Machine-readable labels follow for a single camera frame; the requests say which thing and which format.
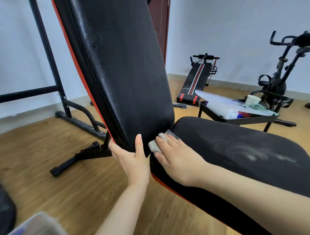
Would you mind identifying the person's right forearm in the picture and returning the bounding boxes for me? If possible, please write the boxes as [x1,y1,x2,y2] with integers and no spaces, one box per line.
[200,163,310,235]

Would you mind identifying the black exercise bike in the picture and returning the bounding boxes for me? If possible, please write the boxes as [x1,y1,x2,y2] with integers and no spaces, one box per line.
[251,30,310,127]

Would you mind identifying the person's left forearm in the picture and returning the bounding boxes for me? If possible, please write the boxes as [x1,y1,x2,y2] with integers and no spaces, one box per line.
[94,183,150,235]

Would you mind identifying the green cloth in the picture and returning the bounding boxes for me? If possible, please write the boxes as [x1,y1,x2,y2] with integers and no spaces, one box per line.
[248,103,279,116]

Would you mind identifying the black metal cart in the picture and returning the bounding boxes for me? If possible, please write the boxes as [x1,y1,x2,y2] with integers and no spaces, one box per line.
[198,89,297,132]

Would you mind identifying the black padded weight bench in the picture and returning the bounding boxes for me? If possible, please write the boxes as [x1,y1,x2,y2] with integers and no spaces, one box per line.
[0,184,17,235]

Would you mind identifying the black striped sit-up bench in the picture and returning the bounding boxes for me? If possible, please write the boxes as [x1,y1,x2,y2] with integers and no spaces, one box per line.
[177,53,220,107]

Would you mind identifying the black pull-up station frame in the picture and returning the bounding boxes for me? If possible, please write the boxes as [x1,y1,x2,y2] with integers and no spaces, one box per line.
[0,0,108,141]

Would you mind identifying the white paper cup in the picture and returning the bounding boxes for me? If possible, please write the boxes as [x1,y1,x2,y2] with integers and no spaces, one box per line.
[244,95,262,107]

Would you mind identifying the grey cleaning cloth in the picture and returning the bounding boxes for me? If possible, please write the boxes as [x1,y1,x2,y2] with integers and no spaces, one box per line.
[148,129,181,153]

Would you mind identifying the white paper roll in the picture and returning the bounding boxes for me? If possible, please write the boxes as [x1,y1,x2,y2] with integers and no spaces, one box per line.
[209,104,240,120]

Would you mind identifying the person's left hand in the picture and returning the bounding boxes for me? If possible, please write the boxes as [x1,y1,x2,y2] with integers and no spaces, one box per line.
[108,134,150,188]

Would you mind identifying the person's right hand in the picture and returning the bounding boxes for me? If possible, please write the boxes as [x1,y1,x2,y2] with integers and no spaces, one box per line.
[154,134,211,187]

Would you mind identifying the clear plastic container blue clips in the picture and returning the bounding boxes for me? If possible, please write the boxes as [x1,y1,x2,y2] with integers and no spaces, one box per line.
[7,211,68,235]

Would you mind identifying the brown wooden door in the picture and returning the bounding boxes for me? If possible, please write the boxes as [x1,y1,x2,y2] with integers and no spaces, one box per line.
[148,0,171,66]

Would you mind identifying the clear plastic tray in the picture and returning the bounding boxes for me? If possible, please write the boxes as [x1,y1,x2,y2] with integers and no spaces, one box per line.
[195,89,279,119]

